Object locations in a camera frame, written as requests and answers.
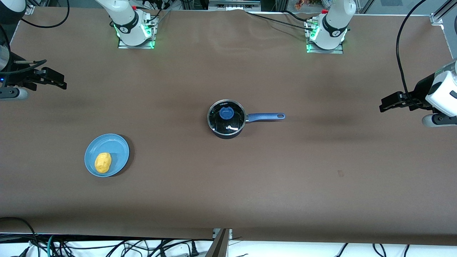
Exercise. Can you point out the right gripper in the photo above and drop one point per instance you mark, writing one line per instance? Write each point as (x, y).
(18, 76)

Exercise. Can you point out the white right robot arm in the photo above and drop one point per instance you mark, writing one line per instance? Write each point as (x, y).
(123, 16)

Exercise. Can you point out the black power plug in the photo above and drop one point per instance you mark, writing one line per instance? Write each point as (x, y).
(194, 250)

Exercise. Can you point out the colourful toy figure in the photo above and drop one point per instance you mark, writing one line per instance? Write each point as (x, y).
(300, 4)

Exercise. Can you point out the aluminium frame bar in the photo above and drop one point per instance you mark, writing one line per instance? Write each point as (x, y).
(219, 246)

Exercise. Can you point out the silver metal device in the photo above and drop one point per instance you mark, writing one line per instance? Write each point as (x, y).
(234, 4)

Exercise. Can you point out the blue plate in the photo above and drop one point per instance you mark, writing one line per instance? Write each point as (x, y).
(116, 148)

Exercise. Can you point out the brown table cover sheet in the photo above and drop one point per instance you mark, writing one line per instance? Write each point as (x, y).
(228, 192)

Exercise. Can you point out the metal corner bracket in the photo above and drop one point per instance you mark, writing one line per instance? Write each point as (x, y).
(437, 19)
(28, 9)

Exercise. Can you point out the yellow potato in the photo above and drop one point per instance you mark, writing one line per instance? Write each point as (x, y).
(103, 162)

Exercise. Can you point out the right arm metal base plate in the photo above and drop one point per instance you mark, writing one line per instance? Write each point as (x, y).
(123, 45)

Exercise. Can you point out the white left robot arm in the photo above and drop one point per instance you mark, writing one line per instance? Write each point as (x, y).
(335, 25)

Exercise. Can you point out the glass lid with blue knob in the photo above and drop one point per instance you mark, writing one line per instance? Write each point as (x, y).
(226, 113)

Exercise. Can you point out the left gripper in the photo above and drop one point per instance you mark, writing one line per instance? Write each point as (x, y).
(422, 90)

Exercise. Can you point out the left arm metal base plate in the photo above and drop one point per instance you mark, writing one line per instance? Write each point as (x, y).
(314, 50)

